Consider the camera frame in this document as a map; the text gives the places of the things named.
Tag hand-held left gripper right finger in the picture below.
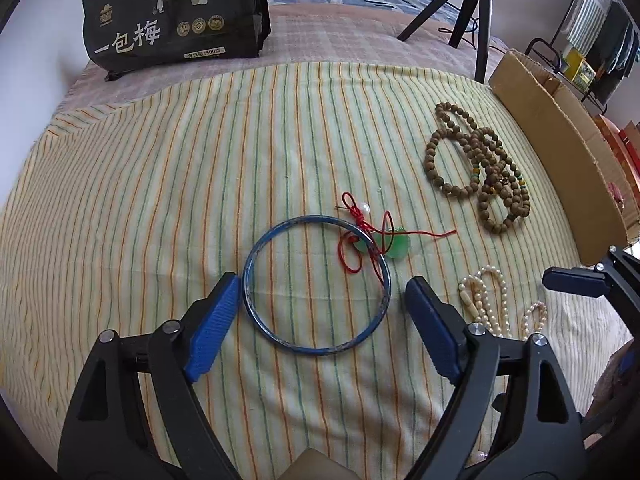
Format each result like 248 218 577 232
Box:
404 276 587 480

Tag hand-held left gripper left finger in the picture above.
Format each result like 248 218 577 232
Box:
57 271 243 480

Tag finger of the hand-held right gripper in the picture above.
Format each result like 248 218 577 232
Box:
542 245 640 306

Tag white pearl necklace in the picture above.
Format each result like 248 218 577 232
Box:
459 266 548 341

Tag blue bangle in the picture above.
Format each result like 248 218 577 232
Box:
242 215 392 357

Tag green jade pendant red cord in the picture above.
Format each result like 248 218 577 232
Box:
336 191 458 276

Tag cardboard box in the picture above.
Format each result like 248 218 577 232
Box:
488 49 640 267

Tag brown wooden bead necklace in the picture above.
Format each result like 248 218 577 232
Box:
423 101 532 235

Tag orange box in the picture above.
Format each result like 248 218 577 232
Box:
594 114 640 186

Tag striped yellow bed sheet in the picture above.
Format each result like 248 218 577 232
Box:
0 62 636 480

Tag yellow box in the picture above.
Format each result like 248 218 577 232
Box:
560 47 596 93

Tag dark hanging clothes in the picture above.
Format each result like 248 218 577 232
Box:
590 2 640 103

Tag black metal rack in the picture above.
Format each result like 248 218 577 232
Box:
525 37 608 115

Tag green striped hanging cloth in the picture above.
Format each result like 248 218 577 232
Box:
567 0 613 56

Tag black tripod stand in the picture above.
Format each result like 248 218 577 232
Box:
396 0 497 84

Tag black printed bag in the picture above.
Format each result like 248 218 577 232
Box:
81 0 272 82

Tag pink checkered blanket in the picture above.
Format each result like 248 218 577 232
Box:
65 2 511 111

